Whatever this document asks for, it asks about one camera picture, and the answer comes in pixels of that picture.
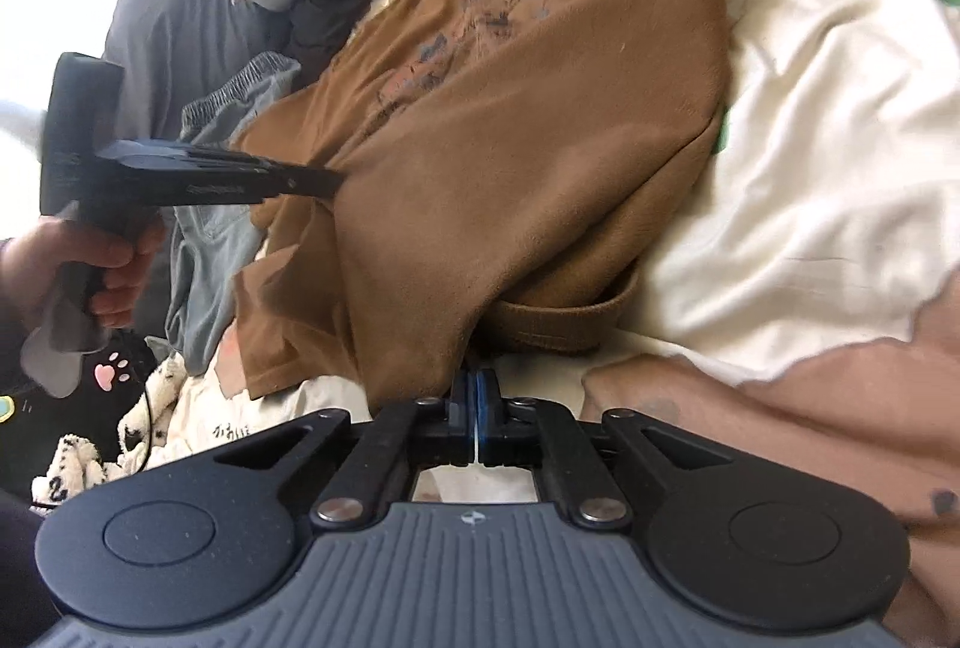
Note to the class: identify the person's left hand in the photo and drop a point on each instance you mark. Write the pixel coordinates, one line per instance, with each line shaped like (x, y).
(45, 250)

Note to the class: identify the dark grey bed pillow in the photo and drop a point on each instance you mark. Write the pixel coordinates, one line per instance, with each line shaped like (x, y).
(172, 40)

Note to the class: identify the black paw-print clothing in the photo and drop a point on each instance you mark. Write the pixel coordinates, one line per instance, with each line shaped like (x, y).
(75, 423)

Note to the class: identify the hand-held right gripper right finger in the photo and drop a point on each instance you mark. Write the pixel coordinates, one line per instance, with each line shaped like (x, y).
(487, 408)

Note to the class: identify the brown printed t-shirt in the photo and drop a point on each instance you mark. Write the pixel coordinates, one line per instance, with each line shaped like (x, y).
(525, 130)

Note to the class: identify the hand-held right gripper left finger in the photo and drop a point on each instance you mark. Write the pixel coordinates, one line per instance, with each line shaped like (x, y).
(459, 408)

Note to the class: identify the cream printed bed sheet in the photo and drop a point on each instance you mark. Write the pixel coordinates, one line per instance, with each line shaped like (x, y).
(825, 168)

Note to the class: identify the white spotted fluffy blanket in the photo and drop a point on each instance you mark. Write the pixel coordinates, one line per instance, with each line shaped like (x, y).
(157, 408)

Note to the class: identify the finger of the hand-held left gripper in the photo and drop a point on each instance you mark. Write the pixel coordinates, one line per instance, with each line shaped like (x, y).
(300, 181)

